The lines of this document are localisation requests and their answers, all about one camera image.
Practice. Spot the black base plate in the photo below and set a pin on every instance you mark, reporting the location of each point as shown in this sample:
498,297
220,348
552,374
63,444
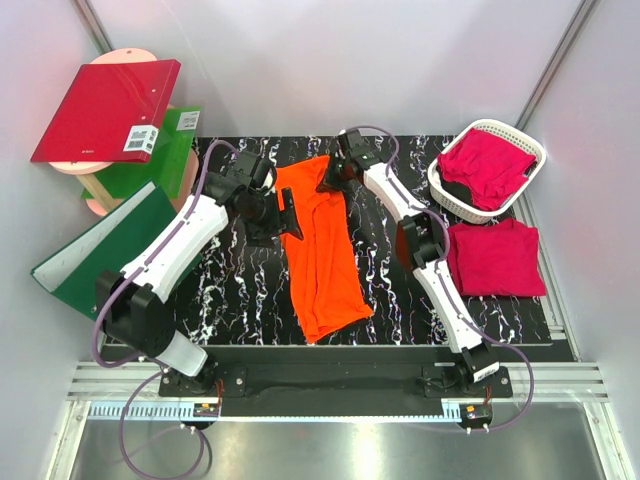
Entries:
237,380

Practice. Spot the folded pink t shirt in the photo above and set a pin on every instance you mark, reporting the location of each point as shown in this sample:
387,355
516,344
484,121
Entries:
495,260

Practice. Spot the light green folder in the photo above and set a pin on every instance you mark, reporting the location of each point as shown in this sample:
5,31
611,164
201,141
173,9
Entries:
172,165

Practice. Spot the orange t shirt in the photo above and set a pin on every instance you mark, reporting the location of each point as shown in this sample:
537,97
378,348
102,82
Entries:
324,279

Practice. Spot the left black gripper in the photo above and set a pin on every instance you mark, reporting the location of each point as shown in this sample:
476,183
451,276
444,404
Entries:
282,222

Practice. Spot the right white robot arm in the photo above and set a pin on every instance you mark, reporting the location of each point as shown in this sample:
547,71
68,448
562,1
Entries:
422,246

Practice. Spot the dark green ring binder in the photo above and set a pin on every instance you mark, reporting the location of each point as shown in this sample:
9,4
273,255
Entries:
70,273

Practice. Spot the pink t shirt in basket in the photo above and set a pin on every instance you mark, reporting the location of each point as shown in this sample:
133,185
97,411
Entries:
489,167

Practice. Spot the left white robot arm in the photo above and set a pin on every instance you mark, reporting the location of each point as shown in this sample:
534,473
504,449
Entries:
132,302

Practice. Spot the aluminium rail frame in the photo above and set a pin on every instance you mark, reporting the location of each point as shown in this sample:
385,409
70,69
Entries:
549,373

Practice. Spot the pink wooden stool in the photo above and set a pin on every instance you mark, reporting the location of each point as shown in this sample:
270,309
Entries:
95,194

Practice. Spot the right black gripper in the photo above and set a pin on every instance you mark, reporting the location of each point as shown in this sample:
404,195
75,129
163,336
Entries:
328,184

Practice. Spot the red ring binder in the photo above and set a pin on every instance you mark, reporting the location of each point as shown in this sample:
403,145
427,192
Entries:
111,113

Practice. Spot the white plastic laundry basket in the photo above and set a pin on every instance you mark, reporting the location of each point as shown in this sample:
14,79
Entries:
502,130

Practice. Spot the black garment in basket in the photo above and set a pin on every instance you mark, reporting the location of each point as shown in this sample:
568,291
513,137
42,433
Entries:
464,194

